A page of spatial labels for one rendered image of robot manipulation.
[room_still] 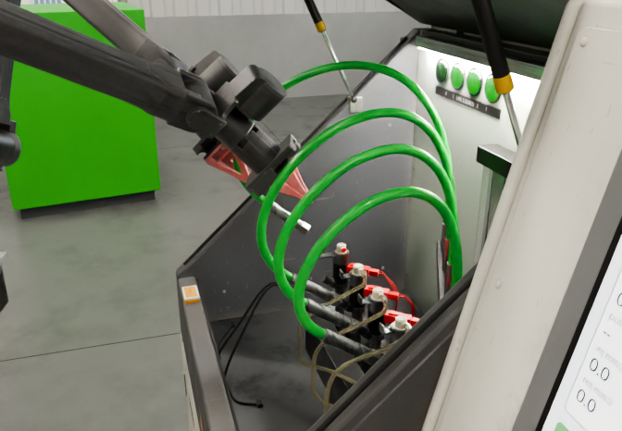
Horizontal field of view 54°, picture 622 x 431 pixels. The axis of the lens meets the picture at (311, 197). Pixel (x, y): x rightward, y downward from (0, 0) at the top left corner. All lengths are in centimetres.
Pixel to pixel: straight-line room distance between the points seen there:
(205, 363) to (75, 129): 328
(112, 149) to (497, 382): 381
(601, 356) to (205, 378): 66
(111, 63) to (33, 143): 344
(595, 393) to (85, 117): 389
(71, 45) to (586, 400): 67
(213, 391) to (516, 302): 54
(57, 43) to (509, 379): 63
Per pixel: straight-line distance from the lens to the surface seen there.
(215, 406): 100
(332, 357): 103
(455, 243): 82
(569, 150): 62
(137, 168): 436
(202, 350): 111
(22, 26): 81
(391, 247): 146
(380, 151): 82
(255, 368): 126
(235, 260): 136
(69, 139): 426
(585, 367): 59
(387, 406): 77
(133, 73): 85
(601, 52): 62
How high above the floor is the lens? 158
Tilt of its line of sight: 21 degrees down
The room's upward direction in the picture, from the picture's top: straight up
